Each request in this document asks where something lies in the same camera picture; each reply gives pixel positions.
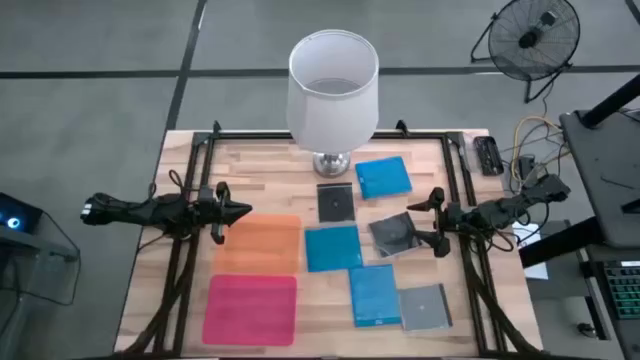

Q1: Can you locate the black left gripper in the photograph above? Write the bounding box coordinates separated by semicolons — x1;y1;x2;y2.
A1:
197;180;254;246

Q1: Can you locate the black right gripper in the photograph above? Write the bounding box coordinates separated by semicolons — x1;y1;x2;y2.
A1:
406;187;467;259

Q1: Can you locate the pink translucent plastic bin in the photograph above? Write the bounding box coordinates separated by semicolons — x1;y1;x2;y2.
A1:
201;273;299;347

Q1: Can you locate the yellow cable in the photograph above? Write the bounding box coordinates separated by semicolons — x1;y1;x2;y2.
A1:
509;115;564;184

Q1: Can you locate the clear grey jewel case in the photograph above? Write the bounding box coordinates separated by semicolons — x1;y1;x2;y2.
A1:
368;211;426;260
398;283;454;333

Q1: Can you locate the blue plastic disc case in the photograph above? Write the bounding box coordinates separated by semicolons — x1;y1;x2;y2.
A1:
303;224;365;274
348;263;403;329
354;155;414;201

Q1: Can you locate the black tray jewel case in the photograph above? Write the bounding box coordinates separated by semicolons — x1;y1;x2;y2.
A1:
316;182;356;224

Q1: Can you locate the orange translucent plastic bin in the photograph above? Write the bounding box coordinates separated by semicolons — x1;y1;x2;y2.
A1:
213;213;304;276

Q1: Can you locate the computer tower with blue light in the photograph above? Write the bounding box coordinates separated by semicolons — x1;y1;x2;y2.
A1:
0;191;82;307

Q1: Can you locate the white paper sheet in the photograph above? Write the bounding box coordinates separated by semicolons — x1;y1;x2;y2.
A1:
512;221;550;281

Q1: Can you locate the black power adapter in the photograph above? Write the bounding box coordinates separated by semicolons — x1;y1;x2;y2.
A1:
518;154;539;181

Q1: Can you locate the black metal rig frame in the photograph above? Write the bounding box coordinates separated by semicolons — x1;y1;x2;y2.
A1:
115;119;544;359

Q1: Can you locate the grey keyboard desk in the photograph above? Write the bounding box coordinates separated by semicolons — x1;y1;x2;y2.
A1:
574;244;640;360

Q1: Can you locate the black floor fan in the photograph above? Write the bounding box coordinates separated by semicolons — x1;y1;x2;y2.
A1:
469;0;582;105

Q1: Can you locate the black pole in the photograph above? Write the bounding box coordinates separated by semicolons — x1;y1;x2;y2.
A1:
579;73;640;129

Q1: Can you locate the white shade silver table lamp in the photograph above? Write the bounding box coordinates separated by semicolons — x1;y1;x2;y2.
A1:
286;28;380;179

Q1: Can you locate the black backlit keyboard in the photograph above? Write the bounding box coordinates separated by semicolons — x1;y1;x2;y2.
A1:
602;259;640;321

